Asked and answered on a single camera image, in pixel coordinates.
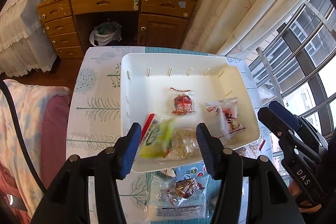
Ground red striped chocolate snack packet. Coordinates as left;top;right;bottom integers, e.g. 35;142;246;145
140;113;163;146

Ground nut candy clear packet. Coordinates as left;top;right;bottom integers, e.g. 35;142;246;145
169;87;195;116

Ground green small snack packet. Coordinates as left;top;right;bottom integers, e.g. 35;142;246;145
138;117;175;159

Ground blue red biscuit pack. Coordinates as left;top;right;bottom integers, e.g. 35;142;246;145
173;162;209;181

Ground pink sofa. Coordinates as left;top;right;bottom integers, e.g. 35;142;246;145
41;96;70;188

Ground plastic bag under desk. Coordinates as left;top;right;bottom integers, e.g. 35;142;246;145
89;22;122;47

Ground white clear rice cake bag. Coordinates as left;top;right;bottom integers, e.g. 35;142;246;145
145;174;209;221

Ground white lace covered furniture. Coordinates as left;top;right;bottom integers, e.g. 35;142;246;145
1;0;57;77

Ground large clear printed cake pack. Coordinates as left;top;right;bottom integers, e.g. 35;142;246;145
235;141;261;159

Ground black cable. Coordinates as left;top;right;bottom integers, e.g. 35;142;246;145
0;79;48;195

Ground white plastic storage bin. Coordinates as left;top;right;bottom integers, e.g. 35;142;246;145
119;52;261;173

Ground wooden desk with drawers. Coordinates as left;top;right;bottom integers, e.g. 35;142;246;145
37;0;197;59

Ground red apple snack packet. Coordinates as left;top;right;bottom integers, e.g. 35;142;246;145
205;97;245;140

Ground yellow rice cracker bag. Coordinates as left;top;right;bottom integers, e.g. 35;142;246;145
167;128;200;160

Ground metal window guard bars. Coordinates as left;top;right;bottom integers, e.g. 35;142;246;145
248;0;336;140

